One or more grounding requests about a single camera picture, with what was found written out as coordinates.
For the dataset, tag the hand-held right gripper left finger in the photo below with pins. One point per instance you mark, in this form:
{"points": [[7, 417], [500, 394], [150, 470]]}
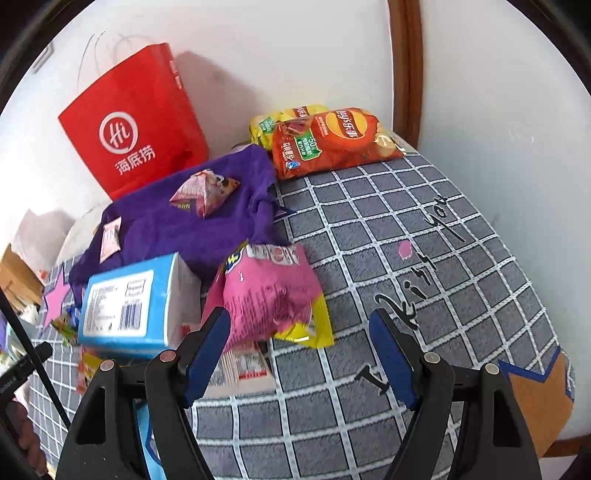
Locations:
{"points": [[210, 350]]}

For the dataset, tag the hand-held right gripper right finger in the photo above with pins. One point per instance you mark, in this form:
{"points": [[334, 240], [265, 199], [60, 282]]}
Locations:
{"points": [[390, 350]]}

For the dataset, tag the pink snack bag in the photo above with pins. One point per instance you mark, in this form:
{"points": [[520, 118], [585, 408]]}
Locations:
{"points": [[268, 290]]}

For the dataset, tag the purple cloth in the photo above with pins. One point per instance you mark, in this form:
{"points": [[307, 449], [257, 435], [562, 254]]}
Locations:
{"points": [[184, 226]]}

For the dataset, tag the person's left hand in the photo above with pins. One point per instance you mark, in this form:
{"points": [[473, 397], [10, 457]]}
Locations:
{"points": [[30, 438]]}

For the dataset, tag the red white snack packet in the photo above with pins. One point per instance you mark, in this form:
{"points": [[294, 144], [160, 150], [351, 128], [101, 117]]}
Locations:
{"points": [[244, 369]]}

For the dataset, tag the green colourful snack packet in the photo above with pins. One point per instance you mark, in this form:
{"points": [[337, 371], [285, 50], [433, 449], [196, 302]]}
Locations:
{"points": [[67, 325]]}

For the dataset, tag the wooden furniture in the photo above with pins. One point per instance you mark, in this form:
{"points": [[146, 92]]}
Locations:
{"points": [[18, 277]]}

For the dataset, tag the blue white box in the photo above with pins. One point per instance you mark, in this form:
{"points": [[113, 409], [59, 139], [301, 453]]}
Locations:
{"points": [[124, 304]]}

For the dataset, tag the white plastic bag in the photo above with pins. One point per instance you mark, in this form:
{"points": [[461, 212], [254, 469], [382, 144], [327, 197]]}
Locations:
{"points": [[41, 235]]}

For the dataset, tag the grey checked blanket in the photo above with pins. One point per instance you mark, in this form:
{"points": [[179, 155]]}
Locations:
{"points": [[369, 221]]}

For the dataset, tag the small pink packet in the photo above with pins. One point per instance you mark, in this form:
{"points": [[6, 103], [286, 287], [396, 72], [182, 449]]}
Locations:
{"points": [[111, 240]]}

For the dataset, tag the pink triangular snack packet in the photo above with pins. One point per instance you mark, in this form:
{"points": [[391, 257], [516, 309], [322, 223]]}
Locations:
{"points": [[203, 191]]}

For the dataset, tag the orange chips bag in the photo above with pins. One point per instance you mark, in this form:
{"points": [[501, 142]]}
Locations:
{"points": [[332, 147]]}

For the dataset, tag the yellow chips bag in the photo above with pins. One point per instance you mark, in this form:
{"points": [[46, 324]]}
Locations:
{"points": [[265, 127]]}

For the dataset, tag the red paper bag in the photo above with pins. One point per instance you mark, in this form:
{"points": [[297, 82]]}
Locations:
{"points": [[134, 115]]}

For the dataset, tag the brown wooden door frame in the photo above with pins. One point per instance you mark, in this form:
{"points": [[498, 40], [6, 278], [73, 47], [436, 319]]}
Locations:
{"points": [[406, 69]]}

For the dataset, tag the white wall switch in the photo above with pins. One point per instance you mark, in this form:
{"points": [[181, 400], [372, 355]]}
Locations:
{"points": [[45, 56]]}

